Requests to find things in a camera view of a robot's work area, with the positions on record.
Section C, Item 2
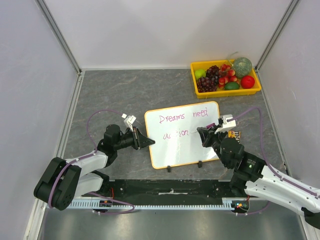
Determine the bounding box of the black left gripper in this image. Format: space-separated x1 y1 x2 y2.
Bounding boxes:
114 126 154 150

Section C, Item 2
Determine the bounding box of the orange framed whiteboard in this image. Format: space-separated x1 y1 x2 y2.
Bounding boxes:
144 101 220 170

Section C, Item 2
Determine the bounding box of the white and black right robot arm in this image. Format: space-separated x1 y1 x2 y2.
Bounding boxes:
196 127 320 229

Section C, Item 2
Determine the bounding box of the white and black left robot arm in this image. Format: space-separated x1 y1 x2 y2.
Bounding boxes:
33 124 156 211

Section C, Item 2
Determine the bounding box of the yellow candy packet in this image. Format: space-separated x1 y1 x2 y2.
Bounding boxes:
228 130 241 143

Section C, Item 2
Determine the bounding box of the dark purple grape bunch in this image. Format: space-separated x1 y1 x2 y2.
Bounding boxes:
196 77 219 93

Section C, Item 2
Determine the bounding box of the green apple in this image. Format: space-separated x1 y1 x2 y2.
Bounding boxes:
194 69 206 79

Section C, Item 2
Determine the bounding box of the red cherry cluster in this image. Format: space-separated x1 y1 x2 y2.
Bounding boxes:
218 64 240 90

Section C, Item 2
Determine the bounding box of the dark red grape bunch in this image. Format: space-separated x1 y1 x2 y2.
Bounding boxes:
206 65 220 79

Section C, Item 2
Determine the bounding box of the red apple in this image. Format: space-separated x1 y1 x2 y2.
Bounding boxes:
240 75 256 89

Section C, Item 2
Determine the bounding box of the yellow plastic fruit tray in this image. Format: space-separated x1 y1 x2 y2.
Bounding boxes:
190 59 262 99

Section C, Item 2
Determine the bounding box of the green netted melon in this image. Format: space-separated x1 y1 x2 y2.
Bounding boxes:
232 57 252 79

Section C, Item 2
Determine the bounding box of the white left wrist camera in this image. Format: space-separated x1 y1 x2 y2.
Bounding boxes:
121 113 137 132

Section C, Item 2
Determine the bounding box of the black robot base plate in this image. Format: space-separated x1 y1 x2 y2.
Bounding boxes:
97 179 247 206

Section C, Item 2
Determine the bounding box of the light blue slotted cable duct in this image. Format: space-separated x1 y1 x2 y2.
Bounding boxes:
67 197 249 211

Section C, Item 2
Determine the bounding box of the left aluminium floor rail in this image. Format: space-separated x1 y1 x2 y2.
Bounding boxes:
53 71 85 159

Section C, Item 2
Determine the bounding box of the left aluminium frame post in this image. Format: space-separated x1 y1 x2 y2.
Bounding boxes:
35 0 82 75

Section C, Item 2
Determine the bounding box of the aluminium frame post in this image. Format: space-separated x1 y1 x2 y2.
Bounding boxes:
35 0 82 75
254 0 301 73

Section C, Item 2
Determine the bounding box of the right aluminium frame post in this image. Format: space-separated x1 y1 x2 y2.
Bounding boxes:
254 0 301 73

